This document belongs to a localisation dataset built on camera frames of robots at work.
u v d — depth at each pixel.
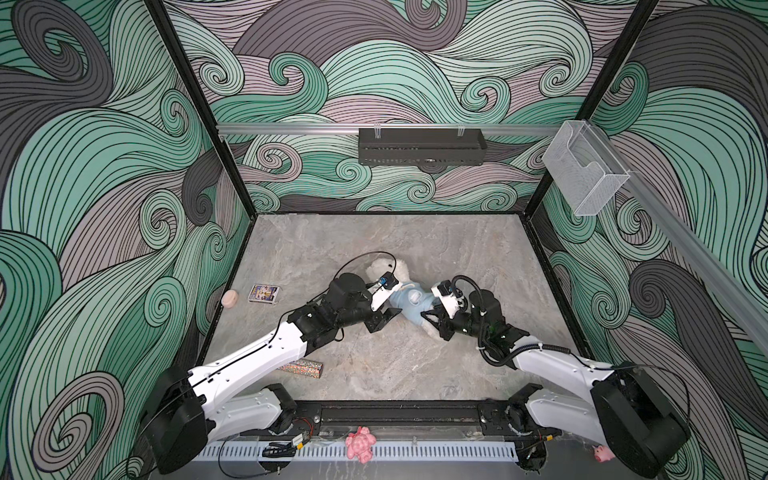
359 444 0.67
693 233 0.61
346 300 0.56
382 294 0.64
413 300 0.77
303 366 0.79
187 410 0.38
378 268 0.87
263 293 0.95
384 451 0.70
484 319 0.64
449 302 0.73
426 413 0.75
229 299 0.92
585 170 0.78
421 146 0.92
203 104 0.88
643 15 0.71
